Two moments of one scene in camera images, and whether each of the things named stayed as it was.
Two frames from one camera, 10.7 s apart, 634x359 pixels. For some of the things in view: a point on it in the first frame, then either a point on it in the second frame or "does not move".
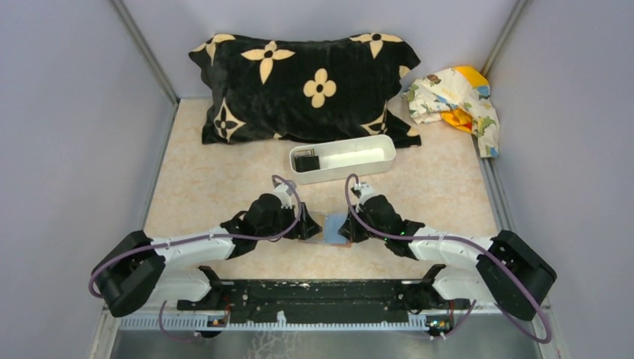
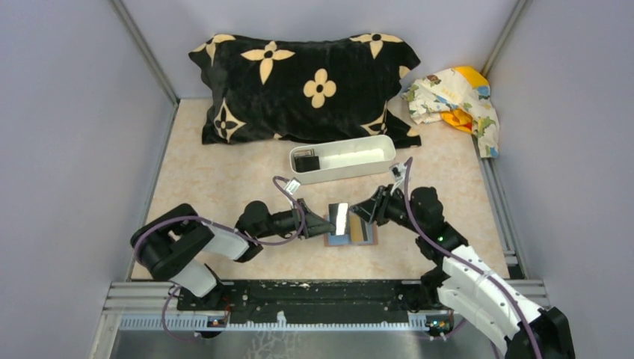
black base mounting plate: (312, 302) does not move
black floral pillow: (272, 87) does not move
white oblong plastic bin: (314, 163) does not move
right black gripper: (350, 230) → (374, 209)
